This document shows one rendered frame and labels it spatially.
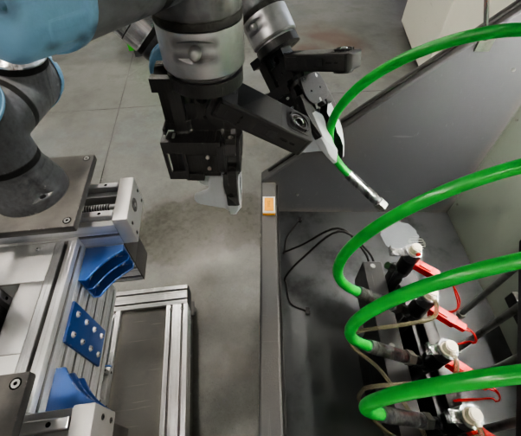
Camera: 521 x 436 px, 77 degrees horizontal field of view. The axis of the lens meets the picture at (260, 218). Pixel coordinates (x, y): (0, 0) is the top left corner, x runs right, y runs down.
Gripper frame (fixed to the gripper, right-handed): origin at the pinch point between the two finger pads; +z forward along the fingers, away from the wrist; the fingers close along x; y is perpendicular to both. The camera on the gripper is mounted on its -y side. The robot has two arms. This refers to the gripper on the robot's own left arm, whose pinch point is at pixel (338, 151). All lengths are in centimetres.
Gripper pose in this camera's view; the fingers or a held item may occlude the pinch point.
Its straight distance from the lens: 57.8
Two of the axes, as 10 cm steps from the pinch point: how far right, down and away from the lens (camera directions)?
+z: 4.7, 8.6, 2.1
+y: -6.7, 1.9, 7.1
